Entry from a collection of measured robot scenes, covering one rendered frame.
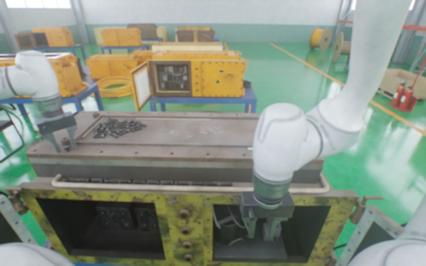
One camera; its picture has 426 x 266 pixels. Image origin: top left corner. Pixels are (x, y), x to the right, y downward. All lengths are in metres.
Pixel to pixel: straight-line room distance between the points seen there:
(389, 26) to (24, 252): 0.51
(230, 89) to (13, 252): 3.36
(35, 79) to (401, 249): 1.00
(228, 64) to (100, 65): 4.86
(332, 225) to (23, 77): 1.36
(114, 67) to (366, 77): 7.12
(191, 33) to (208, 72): 5.90
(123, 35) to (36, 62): 9.05
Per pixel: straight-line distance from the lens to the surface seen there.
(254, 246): 1.35
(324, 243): 1.29
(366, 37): 0.37
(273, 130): 0.42
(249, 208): 0.57
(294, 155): 0.45
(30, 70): 0.95
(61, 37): 11.22
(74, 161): 1.10
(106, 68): 7.41
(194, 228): 1.09
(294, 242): 1.54
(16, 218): 1.33
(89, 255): 1.50
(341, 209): 1.12
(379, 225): 1.10
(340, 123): 0.51
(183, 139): 1.02
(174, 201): 0.97
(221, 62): 3.41
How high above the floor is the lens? 1.89
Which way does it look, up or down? 30 degrees down
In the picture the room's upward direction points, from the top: straight up
